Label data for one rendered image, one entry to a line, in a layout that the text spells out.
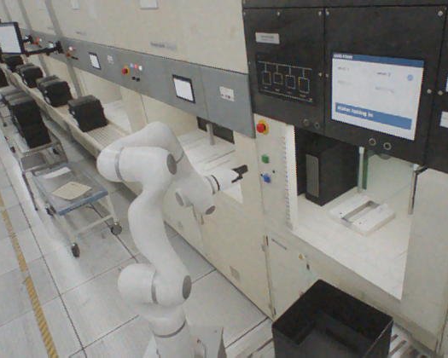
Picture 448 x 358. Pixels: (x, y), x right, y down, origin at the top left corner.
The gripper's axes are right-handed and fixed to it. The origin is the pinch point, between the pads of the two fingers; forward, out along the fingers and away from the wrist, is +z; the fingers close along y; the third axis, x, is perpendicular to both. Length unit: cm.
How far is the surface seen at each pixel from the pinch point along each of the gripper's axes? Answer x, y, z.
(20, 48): 36, -279, -31
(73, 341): -120, -86, -90
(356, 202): -30, 22, 47
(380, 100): 36, 54, 12
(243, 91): 28.9, -9.4, 11.7
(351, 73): 42, 44, 12
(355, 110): 32, 46, 12
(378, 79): 42, 53, 12
